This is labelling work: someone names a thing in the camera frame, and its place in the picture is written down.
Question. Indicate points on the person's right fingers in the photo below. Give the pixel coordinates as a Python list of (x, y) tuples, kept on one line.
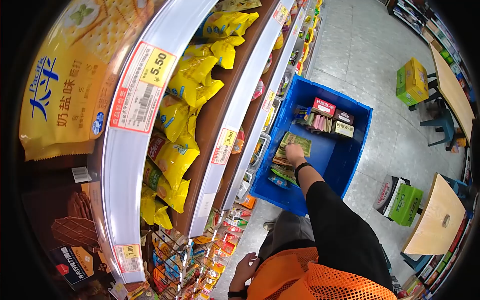
[(290, 149)]

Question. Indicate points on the stack of snack packets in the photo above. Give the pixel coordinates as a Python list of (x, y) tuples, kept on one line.
[(282, 170)]

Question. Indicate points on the person's left hand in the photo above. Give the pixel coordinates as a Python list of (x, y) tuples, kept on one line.
[(243, 272)]

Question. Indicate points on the person's right hand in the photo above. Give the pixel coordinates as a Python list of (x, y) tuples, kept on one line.
[(297, 155)]

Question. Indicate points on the person's body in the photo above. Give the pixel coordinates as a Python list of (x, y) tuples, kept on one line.
[(300, 279)]

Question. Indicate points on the blue snack packet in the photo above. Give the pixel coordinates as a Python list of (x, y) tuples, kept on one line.
[(301, 114)]

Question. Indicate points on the row of pink packets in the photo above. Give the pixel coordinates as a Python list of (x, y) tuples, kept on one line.
[(318, 123)]

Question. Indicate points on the person's left fingers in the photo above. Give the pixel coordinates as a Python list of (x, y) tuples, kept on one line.
[(252, 260)]

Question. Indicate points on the blue plastic crate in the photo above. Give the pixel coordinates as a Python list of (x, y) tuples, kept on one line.
[(333, 161)]

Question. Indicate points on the full shop shelf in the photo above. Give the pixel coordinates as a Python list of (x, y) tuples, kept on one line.
[(168, 112), (446, 47)]

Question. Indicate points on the red snack box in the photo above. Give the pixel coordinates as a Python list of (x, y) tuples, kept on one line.
[(324, 106)]

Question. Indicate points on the person's legs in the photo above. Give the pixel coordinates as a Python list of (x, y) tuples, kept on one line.
[(288, 228)]

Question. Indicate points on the yellow and green carton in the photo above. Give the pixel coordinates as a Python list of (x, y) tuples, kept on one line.
[(412, 80)]

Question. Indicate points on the bright green carton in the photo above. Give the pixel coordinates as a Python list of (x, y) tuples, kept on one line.
[(407, 204)]

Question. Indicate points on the green snack packet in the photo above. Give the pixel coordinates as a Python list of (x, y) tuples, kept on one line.
[(302, 141)]

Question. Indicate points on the cream snack box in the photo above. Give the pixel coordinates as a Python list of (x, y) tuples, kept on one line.
[(344, 129)]

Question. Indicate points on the wooden table with hole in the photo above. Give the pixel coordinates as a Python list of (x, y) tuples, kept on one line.
[(437, 221)]

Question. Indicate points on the dark brown snack box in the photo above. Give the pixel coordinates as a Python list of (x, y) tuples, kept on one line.
[(344, 117)]

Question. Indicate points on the long wooden table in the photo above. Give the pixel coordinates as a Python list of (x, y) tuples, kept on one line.
[(452, 93)]

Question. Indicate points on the black wrist band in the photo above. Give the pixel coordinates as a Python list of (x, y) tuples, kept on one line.
[(302, 167), (237, 294)]

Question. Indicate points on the white and red carton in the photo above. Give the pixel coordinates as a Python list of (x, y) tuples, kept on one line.
[(386, 193)]

